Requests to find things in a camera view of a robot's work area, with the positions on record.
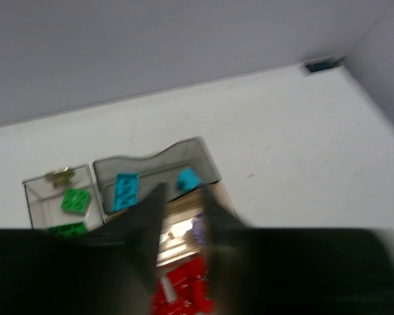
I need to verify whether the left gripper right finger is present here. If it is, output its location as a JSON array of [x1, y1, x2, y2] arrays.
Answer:
[[201, 188, 394, 314]]

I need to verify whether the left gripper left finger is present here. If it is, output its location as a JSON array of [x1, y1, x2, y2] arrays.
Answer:
[[0, 184, 166, 314]]

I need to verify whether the green lego brick carried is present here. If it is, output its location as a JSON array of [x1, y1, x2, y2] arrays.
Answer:
[[47, 222, 87, 239]]

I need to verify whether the red 2x4 lego brick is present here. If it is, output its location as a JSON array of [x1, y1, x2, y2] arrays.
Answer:
[[150, 255, 215, 314]]

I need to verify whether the lilac lego brick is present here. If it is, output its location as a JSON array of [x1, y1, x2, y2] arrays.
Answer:
[[190, 213, 205, 246]]

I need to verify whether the green upside-down 2x2 lego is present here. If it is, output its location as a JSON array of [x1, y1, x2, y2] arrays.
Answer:
[[60, 188, 91, 215]]

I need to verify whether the teal 2x4 lego brick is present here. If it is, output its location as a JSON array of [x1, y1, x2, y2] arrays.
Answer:
[[112, 173, 139, 212]]

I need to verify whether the light blue small lego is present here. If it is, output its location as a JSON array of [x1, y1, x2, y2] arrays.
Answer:
[[176, 167, 202, 192]]

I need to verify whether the amber tinted container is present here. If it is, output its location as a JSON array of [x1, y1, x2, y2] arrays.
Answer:
[[101, 182, 238, 267]]

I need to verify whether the tall clear narrow container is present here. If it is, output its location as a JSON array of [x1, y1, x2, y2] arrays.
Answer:
[[22, 165, 103, 230]]

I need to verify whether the gold sticker in container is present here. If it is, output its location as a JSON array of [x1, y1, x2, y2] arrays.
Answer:
[[45, 167, 76, 188]]

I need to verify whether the grey smoked container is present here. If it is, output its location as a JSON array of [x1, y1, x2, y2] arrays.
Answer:
[[93, 136, 221, 217]]

